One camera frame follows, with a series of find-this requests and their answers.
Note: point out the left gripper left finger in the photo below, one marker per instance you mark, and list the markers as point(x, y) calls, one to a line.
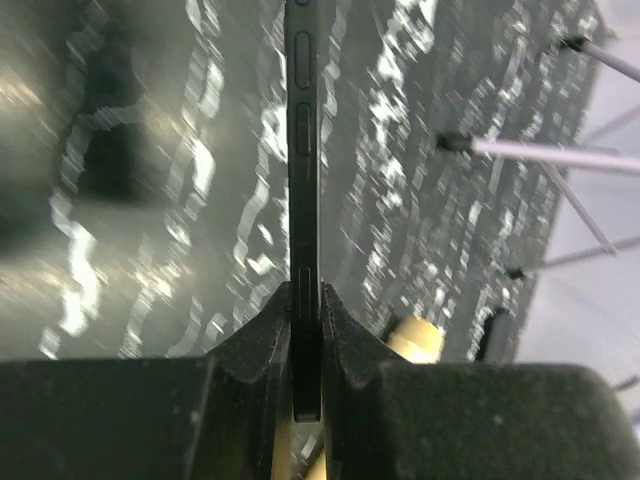
point(222, 415)

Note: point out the lavender music stand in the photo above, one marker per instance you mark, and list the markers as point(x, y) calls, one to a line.
point(551, 162)

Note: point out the beige wooden microphone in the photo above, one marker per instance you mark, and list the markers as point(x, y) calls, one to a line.
point(415, 340)

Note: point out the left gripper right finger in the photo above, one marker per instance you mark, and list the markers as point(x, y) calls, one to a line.
point(514, 421)

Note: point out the black smartphone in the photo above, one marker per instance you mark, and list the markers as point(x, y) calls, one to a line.
point(301, 28)

